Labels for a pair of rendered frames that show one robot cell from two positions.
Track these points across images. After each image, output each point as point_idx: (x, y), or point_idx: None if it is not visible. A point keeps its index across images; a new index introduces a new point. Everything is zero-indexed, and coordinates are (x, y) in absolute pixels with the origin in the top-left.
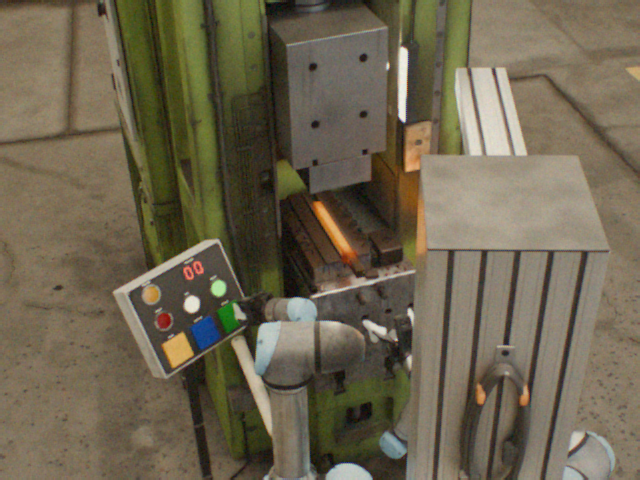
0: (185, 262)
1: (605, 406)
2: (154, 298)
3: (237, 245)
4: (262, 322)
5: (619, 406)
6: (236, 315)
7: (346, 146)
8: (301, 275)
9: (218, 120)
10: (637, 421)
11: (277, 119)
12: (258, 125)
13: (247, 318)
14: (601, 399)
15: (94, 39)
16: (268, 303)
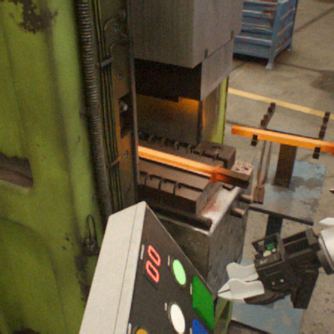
0: (141, 256)
1: (294, 227)
2: None
3: (111, 213)
4: (301, 280)
5: (300, 223)
6: (234, 295)
7: (224, 27)
8: (178, 217)
9: (83, 7)
10: (316, 226)
11: (135, 10)
12: (115, 22)
13: (273, 288)
14: (288, 224)
15: None
16: (330, 244)
